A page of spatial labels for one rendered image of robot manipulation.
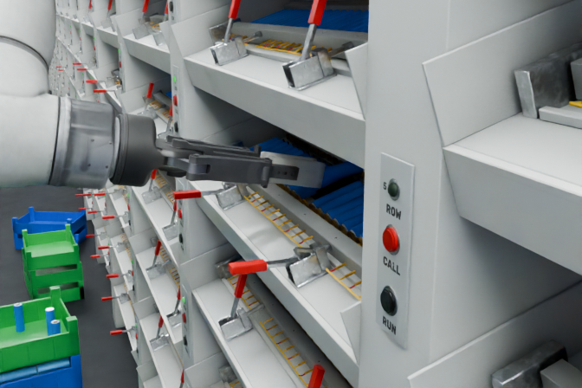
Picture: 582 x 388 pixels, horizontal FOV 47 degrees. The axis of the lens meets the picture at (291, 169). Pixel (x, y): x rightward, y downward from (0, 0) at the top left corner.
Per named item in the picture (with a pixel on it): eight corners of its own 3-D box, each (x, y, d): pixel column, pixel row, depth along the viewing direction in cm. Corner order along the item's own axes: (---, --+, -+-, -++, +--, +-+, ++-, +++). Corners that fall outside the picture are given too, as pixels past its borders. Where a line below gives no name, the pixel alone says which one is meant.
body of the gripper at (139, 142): (101, 173, 74) (184, 182, 78) (111, 192, 67) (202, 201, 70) (112, 106, 73) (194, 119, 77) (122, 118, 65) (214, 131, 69)
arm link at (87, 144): (50, 196, 64) (113, 202, 66) (62, 101, 63) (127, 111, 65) (46, 174, 72) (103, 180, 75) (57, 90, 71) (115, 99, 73)
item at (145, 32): (179, 79, 112) (149, -3, 107) (129, 54, 167) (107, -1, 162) (288, 37, 117) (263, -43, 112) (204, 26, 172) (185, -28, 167)
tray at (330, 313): (374, 412, 53) (340, 313, 49) (197, 203, 108) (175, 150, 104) (574, 299, 58) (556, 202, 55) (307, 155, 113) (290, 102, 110)
